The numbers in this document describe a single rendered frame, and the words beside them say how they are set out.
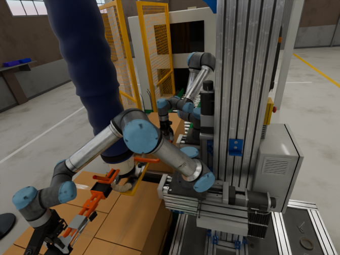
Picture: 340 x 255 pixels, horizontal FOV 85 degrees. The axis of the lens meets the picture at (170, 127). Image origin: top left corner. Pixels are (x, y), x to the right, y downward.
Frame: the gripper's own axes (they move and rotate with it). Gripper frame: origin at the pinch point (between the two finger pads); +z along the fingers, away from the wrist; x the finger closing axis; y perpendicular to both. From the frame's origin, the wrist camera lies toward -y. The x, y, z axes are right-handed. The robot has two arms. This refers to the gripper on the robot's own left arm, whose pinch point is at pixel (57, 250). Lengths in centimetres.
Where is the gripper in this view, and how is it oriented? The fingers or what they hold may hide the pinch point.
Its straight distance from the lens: 111.1
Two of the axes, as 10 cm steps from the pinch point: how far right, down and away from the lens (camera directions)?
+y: 2.6, -5.1, 8.2
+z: 0.9, 8.6, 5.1
